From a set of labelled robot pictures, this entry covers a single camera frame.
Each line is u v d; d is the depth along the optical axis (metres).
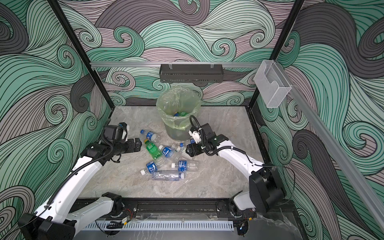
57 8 0.72
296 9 0.72
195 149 0.73
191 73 1.03
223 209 0.73
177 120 0.77
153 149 0.91
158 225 0.70
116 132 0.58
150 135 0.97
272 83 0.78
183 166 0.83
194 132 0.76
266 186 0.42
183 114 1.01
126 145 0.67
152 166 0.83
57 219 0.38
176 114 0.98
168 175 0.80
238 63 0.95
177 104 0.98
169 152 0.88
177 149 0.94
